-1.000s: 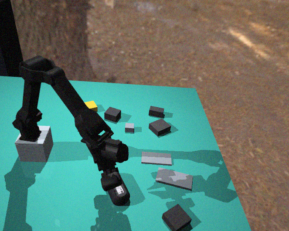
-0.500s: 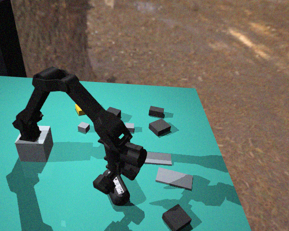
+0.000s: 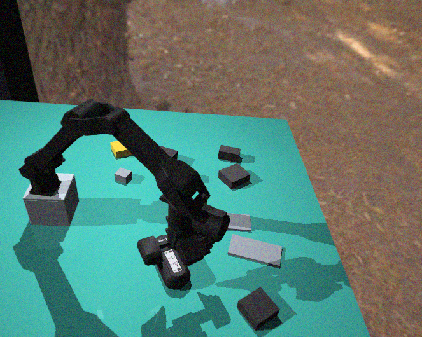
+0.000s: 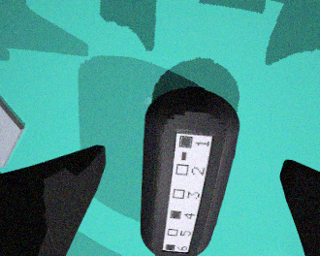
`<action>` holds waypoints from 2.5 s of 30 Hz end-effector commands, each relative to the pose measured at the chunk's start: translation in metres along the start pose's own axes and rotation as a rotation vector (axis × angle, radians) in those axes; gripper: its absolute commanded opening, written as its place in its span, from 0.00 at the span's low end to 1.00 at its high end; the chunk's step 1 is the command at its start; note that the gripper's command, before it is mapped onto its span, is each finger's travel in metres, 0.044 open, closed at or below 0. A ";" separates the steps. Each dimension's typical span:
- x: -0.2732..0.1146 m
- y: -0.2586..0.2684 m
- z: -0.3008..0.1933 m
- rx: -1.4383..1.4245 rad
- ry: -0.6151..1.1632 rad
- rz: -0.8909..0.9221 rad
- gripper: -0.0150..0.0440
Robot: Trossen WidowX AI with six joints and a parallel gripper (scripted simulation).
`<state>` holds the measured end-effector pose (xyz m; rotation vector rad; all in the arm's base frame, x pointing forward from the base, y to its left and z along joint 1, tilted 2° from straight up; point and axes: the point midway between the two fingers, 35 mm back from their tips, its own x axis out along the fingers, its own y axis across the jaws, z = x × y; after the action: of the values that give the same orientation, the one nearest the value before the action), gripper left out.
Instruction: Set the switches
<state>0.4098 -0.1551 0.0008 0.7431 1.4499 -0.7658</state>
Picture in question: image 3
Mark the yellow flat block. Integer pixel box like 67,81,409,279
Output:
110,141,132,158

